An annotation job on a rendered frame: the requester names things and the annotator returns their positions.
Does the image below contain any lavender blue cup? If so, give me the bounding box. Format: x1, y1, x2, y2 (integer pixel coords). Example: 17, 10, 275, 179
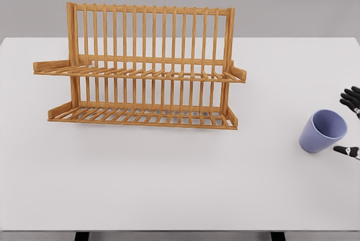
299, 109, 348, 155

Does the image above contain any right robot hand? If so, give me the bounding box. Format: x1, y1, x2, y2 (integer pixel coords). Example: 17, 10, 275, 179
333, 86, 360, 161

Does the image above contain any wooden two-tier dish rack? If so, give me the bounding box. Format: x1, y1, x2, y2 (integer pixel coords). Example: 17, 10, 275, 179
33, 1, 248, 131

